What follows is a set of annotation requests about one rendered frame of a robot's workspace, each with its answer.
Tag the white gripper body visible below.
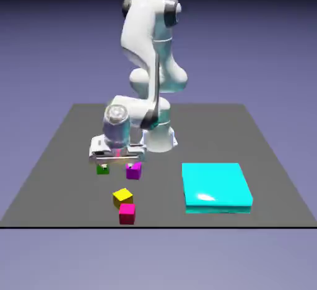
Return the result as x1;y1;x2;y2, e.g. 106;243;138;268
88;135;147;164

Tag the small purple cube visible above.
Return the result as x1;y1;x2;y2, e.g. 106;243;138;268
125;161;143;181

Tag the small yellow cube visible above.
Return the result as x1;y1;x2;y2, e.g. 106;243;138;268
112;187;134;210

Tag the small pink cube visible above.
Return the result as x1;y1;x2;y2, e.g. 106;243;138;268
118;203;136;226

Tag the large cyan box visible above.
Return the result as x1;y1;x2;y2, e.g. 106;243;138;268
181;162;254;215

